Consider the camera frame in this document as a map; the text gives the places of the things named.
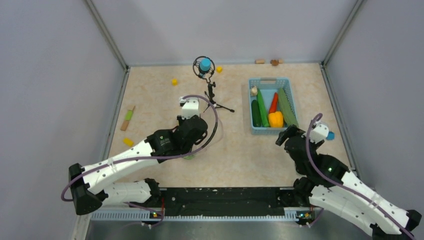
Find clear pink zip top bag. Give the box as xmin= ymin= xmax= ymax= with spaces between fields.
xmin=186 ymin=113 xmax=225 ymax=157

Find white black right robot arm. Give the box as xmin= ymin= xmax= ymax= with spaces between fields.
xmin=275 ymin=123 xmax=423 ymax=240

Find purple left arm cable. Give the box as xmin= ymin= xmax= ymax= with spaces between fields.
xmin=60 ymin=95 xmax=220 ymax=220

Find yellow block near left edge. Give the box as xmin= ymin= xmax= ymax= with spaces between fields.
xmin=122 ymin=137 xmax=134 ymax=147

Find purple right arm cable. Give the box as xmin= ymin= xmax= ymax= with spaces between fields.
xmin=304 ymin=113 xmax=415 ymax=239

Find wooden cork pieces at wall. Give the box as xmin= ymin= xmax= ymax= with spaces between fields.
xmin=254 ymin=58 xmax=284 ymax=66

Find blue microphone in shock mount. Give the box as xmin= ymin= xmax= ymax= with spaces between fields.
xmin=192 ymin=56 xmax=216 ymax=81

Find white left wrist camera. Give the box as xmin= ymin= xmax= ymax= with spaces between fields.
xmin=179 ymin=97 xmax=200 ymax=120

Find light blue perforated plastic basket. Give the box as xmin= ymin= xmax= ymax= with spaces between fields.
xmin=247 ymin=77 xmax=299 ymax=135

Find dark green cucumber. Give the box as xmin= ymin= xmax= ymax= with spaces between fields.
xmin=250 ymin=99 xmax=262 ymax=128

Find pale green bitter gourd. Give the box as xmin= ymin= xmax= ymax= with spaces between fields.
xmin=277 ymin=88 xmax=299 ymax=127

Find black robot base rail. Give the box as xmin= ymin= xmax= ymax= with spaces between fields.
xmin=129 ymin=187 xmax=327 ymax=220

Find yellow bell pepper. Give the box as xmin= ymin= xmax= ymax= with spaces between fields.
xmin=268 ymin=111 xmax=284 ymax=128

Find green and wood block stick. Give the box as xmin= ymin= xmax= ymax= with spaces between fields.
xmin=120 ymin=105 xmax=136 ymax=131

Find wrinkled orange-red chili pepper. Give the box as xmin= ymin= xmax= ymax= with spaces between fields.
xmin=268 ymin=92 xmax=279 ymax=114

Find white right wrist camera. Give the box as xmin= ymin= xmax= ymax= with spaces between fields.
xmin=309 ymin=121 xmax=330 ymax=144

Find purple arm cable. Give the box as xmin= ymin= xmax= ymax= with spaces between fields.
xmin=60 ymin=95 xmax=220 ymax=220
xmin=304 ymin=113 xmax=415 ymax=239

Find green leafy vegetable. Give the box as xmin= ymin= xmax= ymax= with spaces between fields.
xmin=256 ymin=88 xmax=270 ymax=128

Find blue cube block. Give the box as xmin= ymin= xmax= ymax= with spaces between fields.
xmin=326 ymin=131 xmax=335 ymax=141

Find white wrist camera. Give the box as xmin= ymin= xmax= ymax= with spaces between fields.
xmin=309 ymin=121 xmax=330 ymax=144
xmin=179 ymin=97 xmax=200 ymax=120

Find yellow cube left of microphone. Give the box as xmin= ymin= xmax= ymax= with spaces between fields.
xmin=171 ymin=78 xmax=178 ymax=86

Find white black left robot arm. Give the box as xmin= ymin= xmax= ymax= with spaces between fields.
xmin=68 ymin=116 xmax=208 ymax=216

